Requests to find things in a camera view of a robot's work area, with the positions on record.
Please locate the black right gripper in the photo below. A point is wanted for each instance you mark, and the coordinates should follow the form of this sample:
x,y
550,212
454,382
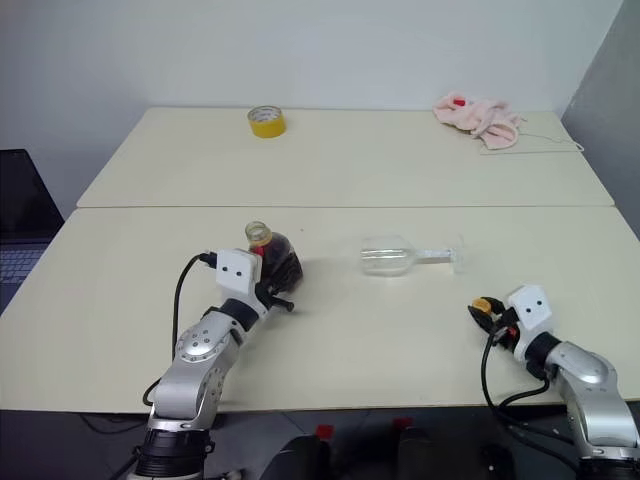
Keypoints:
x,y
506,332

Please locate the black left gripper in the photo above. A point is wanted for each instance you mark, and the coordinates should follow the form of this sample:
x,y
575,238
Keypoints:
x,y
268,299

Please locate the orange bottle cap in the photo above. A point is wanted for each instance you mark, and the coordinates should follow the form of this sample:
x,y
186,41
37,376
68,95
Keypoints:
x,y
482,304

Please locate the brown liquid bottle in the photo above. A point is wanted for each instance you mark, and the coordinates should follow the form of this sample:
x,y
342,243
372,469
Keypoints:
x,y
285,260

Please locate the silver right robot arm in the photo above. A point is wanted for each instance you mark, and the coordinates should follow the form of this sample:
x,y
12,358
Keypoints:
x,y
590,390

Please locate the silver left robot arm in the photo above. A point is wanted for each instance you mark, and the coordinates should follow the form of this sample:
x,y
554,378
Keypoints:
x,y
195,360

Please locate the clear wine glass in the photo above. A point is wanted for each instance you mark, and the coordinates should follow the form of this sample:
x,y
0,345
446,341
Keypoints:
x,y
387,260

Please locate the red cap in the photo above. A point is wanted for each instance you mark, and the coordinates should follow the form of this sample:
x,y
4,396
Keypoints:
x,y
325,432

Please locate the dark rounded shape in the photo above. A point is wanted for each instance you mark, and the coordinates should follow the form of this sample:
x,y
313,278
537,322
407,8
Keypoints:
x,y
295,460

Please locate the yellow tape roll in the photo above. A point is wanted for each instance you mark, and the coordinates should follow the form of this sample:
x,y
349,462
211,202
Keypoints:
x,y
267,125

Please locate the pink fluffy towel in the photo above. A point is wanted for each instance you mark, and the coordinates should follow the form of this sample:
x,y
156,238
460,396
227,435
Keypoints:
x,y
490,120

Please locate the small red object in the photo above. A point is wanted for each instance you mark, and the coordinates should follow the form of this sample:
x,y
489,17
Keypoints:
x,y
459,102

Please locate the dark laptop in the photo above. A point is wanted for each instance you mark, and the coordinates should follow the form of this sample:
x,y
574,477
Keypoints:
x,y
25,210

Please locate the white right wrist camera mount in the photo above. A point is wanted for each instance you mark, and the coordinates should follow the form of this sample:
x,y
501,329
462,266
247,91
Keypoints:
x,y
530,310

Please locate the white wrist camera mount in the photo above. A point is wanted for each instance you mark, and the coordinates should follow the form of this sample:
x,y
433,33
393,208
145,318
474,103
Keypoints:
x,y
530,310
237,272

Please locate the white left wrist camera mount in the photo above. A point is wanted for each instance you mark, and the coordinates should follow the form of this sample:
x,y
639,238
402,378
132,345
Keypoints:
x,y
237,272

